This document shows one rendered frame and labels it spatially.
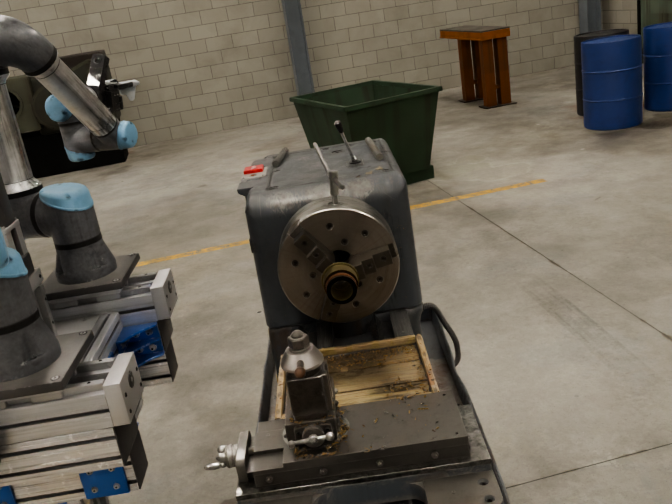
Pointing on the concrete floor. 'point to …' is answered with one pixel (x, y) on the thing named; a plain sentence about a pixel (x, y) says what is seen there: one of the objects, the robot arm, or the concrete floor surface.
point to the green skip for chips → (376, 120)
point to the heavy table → (483, 63)
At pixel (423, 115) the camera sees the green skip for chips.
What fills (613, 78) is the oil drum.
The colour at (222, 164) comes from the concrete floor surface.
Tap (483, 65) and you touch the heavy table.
